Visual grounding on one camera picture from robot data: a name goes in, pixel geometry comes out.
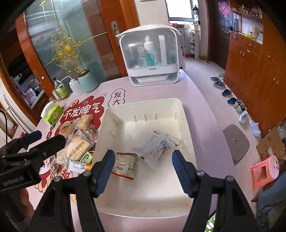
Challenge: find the beige Lipo snack packet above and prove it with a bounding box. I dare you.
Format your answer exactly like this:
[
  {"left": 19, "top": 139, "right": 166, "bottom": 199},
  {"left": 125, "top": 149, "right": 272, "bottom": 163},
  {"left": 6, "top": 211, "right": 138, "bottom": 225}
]
[{"left": 112, "top": 152, "right": 138, "bottom": 180}]

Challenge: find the white printed snack packet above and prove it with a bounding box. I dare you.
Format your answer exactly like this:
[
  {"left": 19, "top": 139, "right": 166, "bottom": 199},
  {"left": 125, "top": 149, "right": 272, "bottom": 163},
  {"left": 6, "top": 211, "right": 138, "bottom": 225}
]
[{"left": 132, "top": 130, "right": 181, "bottom": 169}]

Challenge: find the brown cracker snack packet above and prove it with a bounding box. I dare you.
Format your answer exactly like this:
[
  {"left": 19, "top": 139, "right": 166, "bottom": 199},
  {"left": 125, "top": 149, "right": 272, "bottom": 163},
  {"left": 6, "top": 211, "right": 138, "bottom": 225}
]
[{"left": 59, "top": 121, "right": 76, "bottom": 136}]

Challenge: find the green tissue box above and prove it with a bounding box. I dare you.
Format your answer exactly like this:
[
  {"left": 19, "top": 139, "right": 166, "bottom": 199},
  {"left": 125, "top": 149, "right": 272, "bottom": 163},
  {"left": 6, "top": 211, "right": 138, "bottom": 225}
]
[{"left": 43, "top": 105, "right": 63, "bottom": 127}]

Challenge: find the small metal can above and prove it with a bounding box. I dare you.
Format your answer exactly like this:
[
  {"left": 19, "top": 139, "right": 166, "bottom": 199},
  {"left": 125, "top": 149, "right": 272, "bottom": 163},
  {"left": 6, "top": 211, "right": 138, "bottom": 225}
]
[{"left": 52, "top": 89, "right": 61, "bottom": 102}]

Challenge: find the green label clear bottle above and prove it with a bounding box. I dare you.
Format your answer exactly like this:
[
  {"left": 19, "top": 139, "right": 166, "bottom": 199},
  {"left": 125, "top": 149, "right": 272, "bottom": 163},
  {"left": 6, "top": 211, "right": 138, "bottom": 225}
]
[{"left": 53, "top": 77, "right": 69, "bottom": 99}]

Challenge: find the pink plastic stool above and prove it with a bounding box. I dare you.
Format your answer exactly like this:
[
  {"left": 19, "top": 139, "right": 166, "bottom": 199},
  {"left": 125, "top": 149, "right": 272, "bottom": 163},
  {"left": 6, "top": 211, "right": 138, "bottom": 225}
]
[{"left": 250, "top": 155, "right": 280, "bottom": 189}]

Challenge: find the grey round chair seat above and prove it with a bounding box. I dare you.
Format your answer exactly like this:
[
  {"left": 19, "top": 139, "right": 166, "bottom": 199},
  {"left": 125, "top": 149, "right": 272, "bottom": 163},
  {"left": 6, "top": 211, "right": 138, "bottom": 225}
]
[{"left": 223, "top": 124, "right": 250, "bottom": 166}]

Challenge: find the white squeeze bottle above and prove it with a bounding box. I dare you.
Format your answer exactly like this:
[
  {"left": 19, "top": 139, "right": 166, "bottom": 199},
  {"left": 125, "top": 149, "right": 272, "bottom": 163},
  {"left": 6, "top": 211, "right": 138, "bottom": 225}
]
[{"left": 61, "top": 76, "right": 83, "bottom": 96}]

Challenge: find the light blue canister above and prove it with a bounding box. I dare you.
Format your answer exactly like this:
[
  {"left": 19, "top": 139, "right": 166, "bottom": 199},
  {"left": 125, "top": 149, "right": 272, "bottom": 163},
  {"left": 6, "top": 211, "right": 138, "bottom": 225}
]
[{"left": 78, "top": 69, "right": 98, "bottom": 93}]

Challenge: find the white plastic storage bin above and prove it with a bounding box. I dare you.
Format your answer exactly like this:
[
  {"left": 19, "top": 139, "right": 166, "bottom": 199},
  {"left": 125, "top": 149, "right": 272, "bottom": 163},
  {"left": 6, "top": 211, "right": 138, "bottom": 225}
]
[{"left": 93, "top": 98, "right": 196, "bottom": 218}]

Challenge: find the cardboard box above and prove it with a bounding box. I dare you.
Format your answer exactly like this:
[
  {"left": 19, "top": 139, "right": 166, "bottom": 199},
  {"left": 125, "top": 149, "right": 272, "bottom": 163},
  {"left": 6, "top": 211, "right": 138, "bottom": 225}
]
[{"left": 256, "top": 120, "right": 285, "bottom": 161}]

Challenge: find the gold ornament decoration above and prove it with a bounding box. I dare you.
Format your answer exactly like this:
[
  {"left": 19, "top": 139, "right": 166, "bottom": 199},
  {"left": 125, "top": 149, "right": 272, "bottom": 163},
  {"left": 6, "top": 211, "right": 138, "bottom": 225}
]
[{"left": 44, "top": 27, "right": 108, "bottom": 74}]

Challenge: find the white cosmetic organizer case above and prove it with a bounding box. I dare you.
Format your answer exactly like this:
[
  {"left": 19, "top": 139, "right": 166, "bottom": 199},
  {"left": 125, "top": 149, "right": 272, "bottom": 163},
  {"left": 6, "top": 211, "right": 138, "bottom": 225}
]
[{"left": 116, "top": 25, "right": 183, "bottom": 87}]

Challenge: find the wooden wardrobe cabinet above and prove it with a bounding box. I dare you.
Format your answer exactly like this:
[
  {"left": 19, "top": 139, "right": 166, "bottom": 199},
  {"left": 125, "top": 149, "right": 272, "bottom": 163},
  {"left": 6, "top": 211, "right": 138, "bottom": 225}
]
[{"left": 225, "top": 12, "right": 285, "bottom": 137}]

